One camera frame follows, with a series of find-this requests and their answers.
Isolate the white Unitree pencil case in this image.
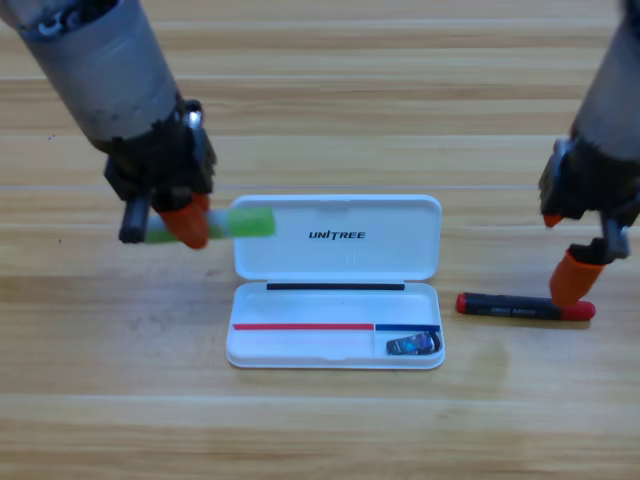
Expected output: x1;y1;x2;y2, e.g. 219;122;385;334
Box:
225;193;446;371

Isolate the green highlighter pen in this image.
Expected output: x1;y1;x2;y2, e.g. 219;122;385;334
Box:
144;205;278;245

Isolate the red and black marker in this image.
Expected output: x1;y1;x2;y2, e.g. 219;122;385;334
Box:
455;292;597;322

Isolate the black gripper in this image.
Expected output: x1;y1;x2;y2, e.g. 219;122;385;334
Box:
102;97;219;251
537;133;640;308

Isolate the small dark blue eraser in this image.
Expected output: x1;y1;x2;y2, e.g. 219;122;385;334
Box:
385;331;443;357

